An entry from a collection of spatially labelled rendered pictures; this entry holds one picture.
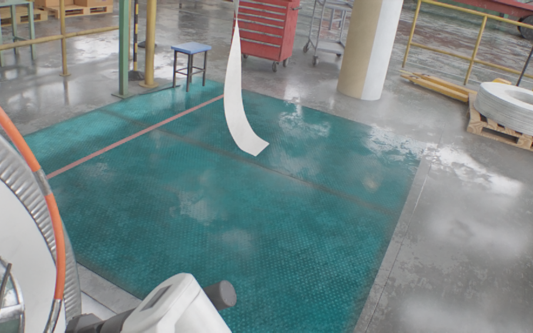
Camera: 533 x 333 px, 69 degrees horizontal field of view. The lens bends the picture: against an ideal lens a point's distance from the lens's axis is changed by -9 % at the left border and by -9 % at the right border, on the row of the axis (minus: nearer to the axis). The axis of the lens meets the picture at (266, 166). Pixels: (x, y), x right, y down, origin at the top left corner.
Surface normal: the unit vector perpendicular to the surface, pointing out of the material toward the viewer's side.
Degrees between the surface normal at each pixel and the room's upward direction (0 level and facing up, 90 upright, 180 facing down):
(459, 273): 0
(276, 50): 90
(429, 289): 0
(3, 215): 90
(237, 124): 98
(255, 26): 90
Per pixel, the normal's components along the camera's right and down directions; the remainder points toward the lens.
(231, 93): 0.74, 0.45
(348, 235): 0.13, -0.87
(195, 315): 0.55, -0.18
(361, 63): -0.37, 0.39
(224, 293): 0.83, -0.43
